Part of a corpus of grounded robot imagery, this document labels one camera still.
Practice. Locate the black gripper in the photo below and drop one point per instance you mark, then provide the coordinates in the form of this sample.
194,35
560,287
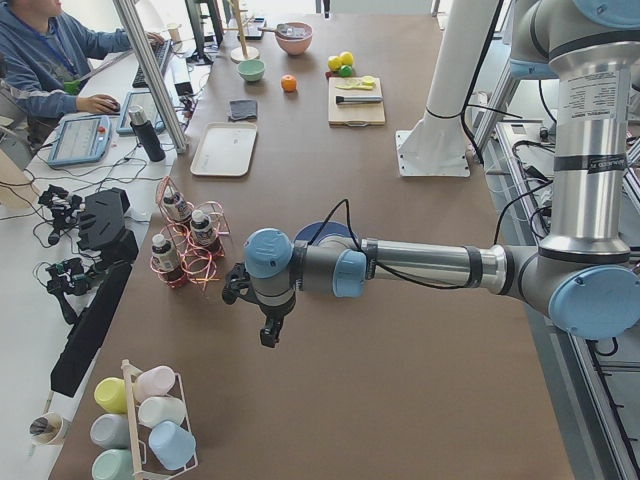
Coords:
274,317

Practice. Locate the blue plate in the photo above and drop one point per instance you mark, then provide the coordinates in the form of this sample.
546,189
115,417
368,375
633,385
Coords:
315,232

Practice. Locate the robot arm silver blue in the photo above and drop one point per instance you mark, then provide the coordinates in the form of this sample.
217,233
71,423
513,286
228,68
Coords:
578,276

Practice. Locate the dark drink bottle middle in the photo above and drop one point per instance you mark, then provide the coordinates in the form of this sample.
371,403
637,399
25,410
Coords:
202,231

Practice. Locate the dark drink bottle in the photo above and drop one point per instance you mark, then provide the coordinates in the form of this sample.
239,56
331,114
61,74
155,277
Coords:
166,261
202,231
178,210

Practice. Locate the pink cup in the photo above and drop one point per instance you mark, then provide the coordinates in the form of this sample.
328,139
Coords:
157,381

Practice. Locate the dark drink bottle front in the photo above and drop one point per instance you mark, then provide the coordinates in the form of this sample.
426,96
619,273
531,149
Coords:
166,261

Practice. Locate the white cup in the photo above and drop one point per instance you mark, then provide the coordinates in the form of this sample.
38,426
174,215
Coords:
155,410

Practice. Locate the light blue cup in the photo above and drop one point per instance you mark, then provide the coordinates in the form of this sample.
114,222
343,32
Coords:
173,446

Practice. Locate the dark drink bottle back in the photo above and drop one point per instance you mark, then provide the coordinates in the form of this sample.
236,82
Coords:
178,210

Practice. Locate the yellow cup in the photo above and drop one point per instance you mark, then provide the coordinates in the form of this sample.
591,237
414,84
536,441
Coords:
110,395

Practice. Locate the grey cup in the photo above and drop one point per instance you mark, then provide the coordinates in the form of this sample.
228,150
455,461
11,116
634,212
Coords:
111,431

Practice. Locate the cream rectangular tray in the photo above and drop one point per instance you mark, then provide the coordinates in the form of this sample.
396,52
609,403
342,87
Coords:
224,150

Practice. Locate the mint green cup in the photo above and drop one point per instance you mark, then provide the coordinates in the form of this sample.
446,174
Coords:
113,464

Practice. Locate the black handheld gripper device lower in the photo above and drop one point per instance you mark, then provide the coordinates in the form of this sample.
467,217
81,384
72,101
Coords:
69,277

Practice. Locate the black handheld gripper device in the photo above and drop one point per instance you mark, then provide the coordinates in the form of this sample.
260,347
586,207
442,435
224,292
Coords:
63,207
69,277

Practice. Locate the grey folded cloth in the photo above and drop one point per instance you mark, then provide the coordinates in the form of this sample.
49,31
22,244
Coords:
244,109

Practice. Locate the wooden cutting board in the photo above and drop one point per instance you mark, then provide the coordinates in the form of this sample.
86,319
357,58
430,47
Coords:
354,115

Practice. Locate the black handheld gripper device upper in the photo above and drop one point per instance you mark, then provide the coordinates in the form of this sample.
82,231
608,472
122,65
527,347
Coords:
63,207

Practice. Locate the orange mandarin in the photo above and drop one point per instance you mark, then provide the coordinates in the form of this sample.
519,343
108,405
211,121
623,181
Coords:
288,83

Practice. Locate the black thermos bottle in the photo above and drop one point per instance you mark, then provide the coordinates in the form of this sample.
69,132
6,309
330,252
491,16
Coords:
145,133

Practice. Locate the mint green bowl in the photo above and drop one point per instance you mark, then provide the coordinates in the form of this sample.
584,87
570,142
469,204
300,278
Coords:
251,70

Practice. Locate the yellow plastic knife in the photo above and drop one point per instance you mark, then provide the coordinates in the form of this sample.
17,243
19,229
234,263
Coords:
364,88

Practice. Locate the blue teach pendant far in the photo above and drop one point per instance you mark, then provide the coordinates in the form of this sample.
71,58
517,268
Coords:
144,100

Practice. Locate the blue teach pendant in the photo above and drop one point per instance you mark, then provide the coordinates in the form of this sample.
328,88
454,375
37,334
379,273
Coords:
81,140
144,100

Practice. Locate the blue teach pendant near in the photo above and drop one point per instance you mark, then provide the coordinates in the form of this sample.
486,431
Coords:
81,140

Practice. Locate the green lime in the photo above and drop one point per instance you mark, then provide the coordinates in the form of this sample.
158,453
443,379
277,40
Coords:
345,71

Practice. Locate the yellow lemon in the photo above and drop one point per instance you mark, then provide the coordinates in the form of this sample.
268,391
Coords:
334,63
346,58

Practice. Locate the pink bowl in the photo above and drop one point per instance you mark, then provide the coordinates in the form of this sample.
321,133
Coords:
296,47

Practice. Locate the clear ice cubes pile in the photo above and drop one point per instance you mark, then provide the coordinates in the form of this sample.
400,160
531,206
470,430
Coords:
292,32

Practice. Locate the metal ice scoop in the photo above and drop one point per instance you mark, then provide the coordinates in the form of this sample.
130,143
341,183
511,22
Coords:
272,29

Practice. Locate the copper wire bottle rack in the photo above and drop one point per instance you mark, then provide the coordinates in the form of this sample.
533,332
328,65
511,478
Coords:
199,263

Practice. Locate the white wire cup rack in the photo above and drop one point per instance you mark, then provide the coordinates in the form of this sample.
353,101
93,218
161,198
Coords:
145,463

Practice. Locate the aluminium frame post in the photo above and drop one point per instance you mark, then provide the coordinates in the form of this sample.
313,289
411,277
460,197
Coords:
140,44

